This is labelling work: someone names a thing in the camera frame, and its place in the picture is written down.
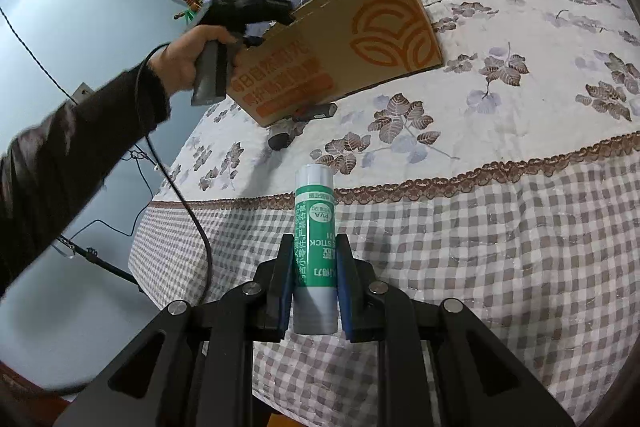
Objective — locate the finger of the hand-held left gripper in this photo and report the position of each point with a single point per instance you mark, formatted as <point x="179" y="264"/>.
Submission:
<point x="272" y="11"/>
<point x="252" y="41"/>

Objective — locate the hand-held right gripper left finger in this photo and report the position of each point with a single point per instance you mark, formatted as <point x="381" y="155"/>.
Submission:
<point x="286" y="302"/>

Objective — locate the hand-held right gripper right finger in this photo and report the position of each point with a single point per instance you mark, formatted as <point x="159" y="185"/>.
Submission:
<point x="345" y="302"/>

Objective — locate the green white glue stick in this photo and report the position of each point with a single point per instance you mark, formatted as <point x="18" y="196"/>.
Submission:
<point x="315" y="227"/>

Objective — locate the brown cardboard box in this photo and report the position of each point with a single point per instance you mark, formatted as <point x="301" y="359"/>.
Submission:
<point x="350" y="57"/>

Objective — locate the person's left forearm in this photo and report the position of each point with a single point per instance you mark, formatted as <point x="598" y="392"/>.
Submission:
<point x="60" y="167"/>

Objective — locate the person's left hand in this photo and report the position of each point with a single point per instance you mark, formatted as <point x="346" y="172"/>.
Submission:
<point x="182" y="62"/>

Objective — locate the black marker pen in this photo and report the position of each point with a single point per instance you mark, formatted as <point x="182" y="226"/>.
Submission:
<point x="317" y="111"/>

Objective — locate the small dark round object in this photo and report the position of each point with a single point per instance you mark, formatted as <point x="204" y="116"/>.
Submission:
<point x="279" y="141"/>

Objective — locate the wall outlet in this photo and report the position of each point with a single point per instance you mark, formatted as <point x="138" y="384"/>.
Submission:
<point x="82" y="93"/>

